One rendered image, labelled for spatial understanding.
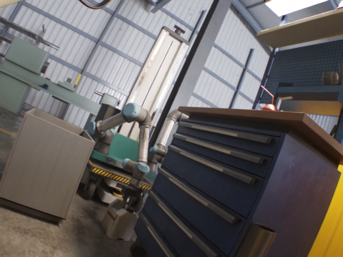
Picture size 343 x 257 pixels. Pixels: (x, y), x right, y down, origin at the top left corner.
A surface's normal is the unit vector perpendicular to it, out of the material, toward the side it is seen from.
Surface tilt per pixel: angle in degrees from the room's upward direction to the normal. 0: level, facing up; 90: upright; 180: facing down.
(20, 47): 90
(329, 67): 90
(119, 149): 90
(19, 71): 90
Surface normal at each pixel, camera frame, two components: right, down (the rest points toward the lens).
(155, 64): 0.49, 0.13
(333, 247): -0.80, -0.39
